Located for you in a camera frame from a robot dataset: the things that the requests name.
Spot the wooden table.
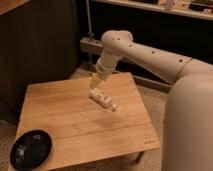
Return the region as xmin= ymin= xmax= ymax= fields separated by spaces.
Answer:
xmin=16 ymin=73 xmax=160 ymax=171

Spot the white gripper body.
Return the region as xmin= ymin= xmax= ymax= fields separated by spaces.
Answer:
xmin=95 ymin=64 xmax=115 ymax=80

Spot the metal vertical pole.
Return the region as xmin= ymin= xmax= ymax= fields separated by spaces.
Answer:
xmin=86 ymin=0 xmax=93 ymax=40

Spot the grey metal rail beam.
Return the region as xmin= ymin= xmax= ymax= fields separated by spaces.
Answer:
xmin=80 ymin=37 xmax=103 ymax=55

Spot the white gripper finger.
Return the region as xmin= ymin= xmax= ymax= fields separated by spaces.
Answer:
xmin=90 ymin=73 xmax=102 ymax=89

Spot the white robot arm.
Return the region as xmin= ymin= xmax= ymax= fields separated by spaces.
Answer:
xmin=91 ymin=30 xmax=213 ymax=171

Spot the black ceramic bowl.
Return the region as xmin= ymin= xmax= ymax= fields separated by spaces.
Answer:
xmin=10 ymin=130 xmax=52 ymax=171

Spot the white plastic bottle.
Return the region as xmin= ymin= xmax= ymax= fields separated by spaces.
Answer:
xmin=89 ymin=88 xmax=118 ymax=112

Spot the wooden shelf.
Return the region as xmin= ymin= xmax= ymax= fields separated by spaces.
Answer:
xmin=92 ymin=0 xmax=213 ymax=21

